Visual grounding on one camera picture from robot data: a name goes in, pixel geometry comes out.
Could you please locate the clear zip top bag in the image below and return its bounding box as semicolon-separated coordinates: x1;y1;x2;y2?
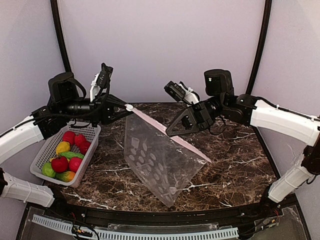
124;104;211;208

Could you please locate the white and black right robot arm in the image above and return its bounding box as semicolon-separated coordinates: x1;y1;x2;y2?
164;69;320;203

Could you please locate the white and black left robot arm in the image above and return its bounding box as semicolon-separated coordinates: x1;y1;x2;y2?
0;70;131;208

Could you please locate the red toy apple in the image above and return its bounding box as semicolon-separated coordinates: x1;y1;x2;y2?
62;130;76;146

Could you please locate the red toy fruit right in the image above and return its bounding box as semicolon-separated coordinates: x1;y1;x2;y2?
78;141;91;155

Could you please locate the red toy fruit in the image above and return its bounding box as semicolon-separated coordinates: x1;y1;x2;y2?
78;141;91;155
68;157;83;173

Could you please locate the yellow toy lemon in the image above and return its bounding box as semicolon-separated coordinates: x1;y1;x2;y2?
55;141;71;156

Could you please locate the red toy fruit front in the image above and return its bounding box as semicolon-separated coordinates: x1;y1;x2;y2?
68;157;83;173

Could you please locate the white plastic basket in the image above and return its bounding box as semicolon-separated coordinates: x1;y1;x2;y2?
29;121;101;188

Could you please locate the red toy tomato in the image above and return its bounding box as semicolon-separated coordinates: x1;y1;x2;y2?
51;156;69;173

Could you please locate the green orange toy mango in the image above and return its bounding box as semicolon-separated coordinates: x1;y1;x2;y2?
55;171;76;183

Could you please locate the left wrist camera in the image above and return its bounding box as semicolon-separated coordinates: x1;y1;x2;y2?
89;62;114;102

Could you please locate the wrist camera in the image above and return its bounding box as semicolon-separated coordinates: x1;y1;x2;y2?
89;62;114;102
164;81;200;106

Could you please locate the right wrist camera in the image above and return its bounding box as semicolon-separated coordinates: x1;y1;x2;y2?
164;81;200;106

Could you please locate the black right frame post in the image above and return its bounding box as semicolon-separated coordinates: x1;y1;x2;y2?
245;0;273;95

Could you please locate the black frame post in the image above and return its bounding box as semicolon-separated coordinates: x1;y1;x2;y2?
50;0;72;72
245;0;273;95

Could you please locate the black left frame post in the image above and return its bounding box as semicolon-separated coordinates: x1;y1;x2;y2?
50;0;72;72

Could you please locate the black front rail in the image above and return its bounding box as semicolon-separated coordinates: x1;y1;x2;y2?
42;186;298;227

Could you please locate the white slotted cable duct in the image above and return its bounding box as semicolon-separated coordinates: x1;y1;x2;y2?
31;214;239;240

